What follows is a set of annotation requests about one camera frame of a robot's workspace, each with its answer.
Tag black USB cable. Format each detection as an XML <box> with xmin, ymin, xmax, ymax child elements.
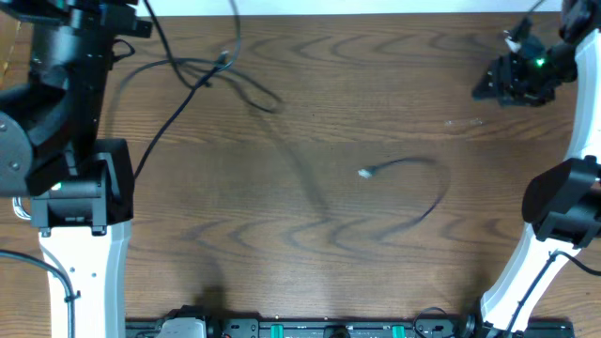
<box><xmin>357</xmin><ymin>157</ymin><xmax>451</xmax><ymax>236</ymax></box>
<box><xmin>110</xmin><ymin>0</ymin><xmax>285</xmax><ymax>179</ymax></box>

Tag white USB cable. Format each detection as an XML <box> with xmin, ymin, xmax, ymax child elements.
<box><xmin>11</xmin><ymin>195</ymin><xmax>33</xmax><ymax>222</ymax></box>

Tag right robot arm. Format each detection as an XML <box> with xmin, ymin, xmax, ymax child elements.
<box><xmin>455</xmin><ymin>0</ymin><xmax>600</xmax><ymax>337</ymax></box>

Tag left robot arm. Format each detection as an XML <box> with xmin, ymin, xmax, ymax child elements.
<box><xmin>1</xmin><ymin>0</ymin><xmax>152</xmax><ymax>337</ymax></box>

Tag cardboard box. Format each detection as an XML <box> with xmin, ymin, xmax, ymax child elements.
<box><xmin>0</xmin><ymin>13</ymin><xmax>21</xmax><ymax>85</ymax></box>

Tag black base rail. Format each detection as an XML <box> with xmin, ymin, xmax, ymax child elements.
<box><xmin>125</xmin><ymin>317</ymin><xmax>576</xmax><ymax>338</ymax></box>

